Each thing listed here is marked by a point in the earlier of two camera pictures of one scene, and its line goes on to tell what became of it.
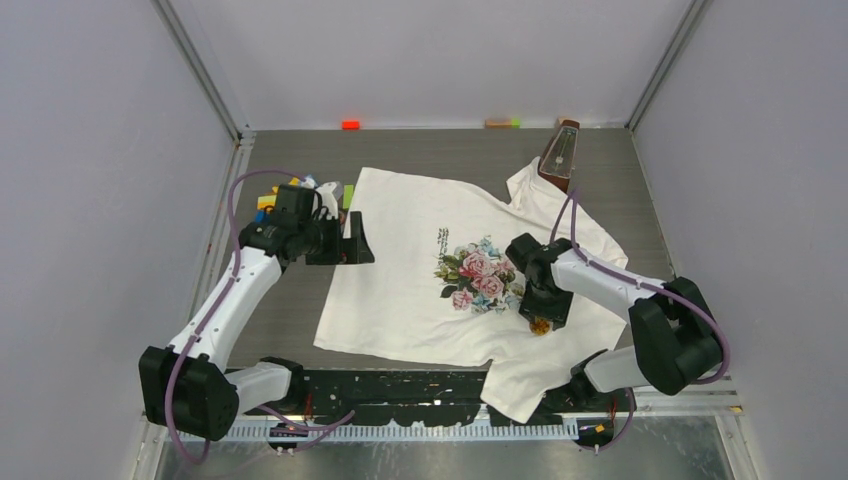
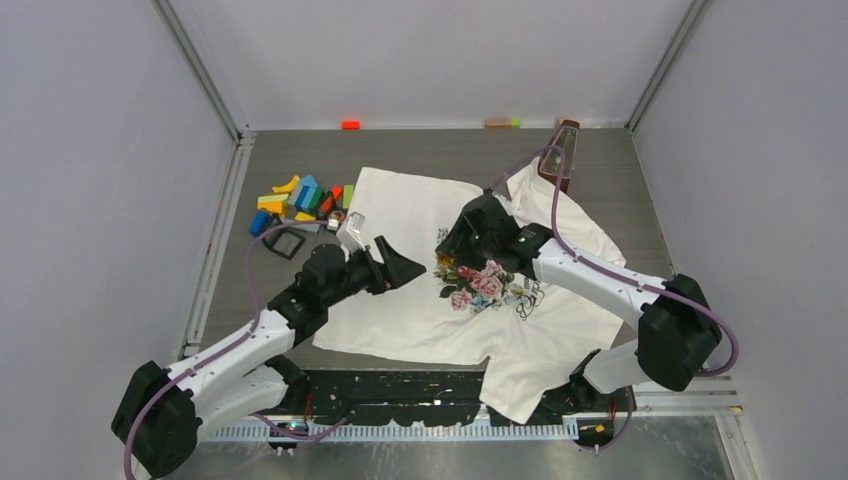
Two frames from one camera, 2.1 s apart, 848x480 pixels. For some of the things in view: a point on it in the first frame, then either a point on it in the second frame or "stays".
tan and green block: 514,123 stays
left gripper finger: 356,249 → 399,268
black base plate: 412,397 stays
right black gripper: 556,314 → 456,245
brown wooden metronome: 558,160 stays
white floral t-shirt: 442,288 stays
